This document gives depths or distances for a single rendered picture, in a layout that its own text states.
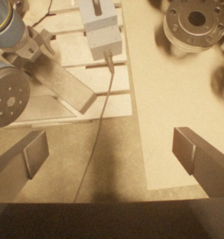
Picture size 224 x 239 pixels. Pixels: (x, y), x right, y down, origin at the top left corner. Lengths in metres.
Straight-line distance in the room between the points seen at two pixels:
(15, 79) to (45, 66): 0.50
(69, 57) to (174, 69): 0.56
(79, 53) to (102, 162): 0.56
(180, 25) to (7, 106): 0.72
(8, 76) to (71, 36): 0.71
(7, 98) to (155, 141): 0.73
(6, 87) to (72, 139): 0.67
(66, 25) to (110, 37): 0.30
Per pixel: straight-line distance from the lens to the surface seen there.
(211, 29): 0.87
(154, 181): 0.92
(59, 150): 0.95
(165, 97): 0.94
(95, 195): 0.94
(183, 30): 0.83
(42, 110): 0.81
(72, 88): 0.72
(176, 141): 0.16
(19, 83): 0.31
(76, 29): 0.96
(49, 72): 0.78
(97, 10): 0.75
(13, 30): 0.52
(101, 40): 0.76
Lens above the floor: 0.89
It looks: 82 degrees down
